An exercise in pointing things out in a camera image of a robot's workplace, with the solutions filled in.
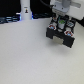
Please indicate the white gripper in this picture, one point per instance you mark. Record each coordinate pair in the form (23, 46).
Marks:
(60, 7)

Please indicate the black kcup holder drawer unit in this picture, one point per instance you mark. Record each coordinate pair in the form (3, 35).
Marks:
(63, 36)

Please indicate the green lid kcup pod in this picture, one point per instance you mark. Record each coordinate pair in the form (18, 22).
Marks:
(61, 23)

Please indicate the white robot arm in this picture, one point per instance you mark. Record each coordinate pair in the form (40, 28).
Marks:
(60, 7)

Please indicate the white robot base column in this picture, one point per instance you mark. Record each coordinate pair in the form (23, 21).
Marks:
(26, 13)

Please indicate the black equipment with blue lights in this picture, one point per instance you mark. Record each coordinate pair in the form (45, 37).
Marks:
(9, 19)

